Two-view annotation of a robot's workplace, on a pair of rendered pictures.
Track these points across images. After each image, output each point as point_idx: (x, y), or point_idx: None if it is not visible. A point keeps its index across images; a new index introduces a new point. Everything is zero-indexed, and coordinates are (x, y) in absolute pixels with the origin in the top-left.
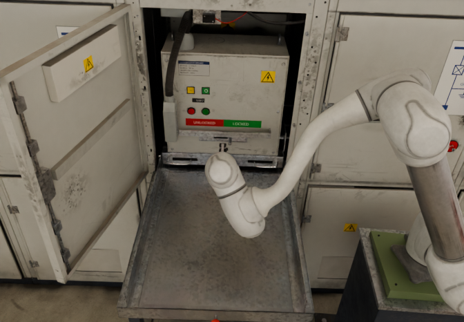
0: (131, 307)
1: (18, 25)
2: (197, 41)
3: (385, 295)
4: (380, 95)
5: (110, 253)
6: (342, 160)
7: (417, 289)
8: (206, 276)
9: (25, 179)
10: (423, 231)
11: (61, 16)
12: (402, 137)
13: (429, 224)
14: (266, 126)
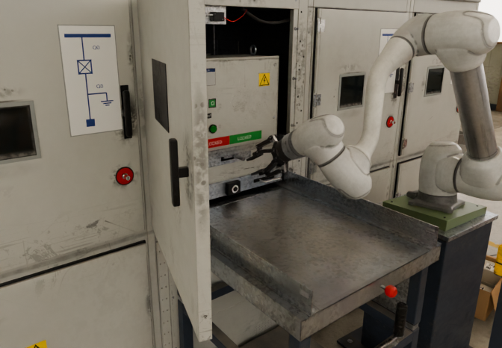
0: (315, 312)
1: (1, 25)
2: None
3: (442, 231)
4: (424, 27)
5: None
6: None
7: (457, 214)
8: (338, 262)
9: (199, 145)
10: (441, 163)
11: (66, 12)
12: (478, 33)
13: (476, 128)
14: (265, 136)
